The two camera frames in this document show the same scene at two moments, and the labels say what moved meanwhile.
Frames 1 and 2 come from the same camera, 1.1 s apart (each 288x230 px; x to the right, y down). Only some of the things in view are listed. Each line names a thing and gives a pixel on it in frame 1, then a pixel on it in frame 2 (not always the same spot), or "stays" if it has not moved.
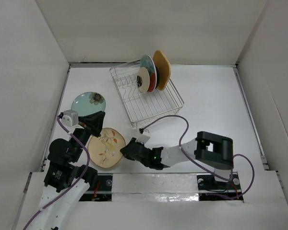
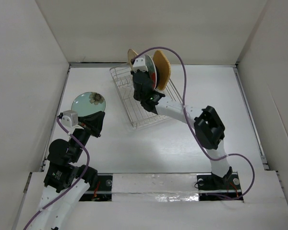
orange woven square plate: (163, 67) stays
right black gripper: (124, 149) to (147, 73)
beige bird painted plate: (104, 151) to (131, 55)
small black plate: (158, 77) stays
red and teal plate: (147, 62) stays
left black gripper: (93, 121) stays
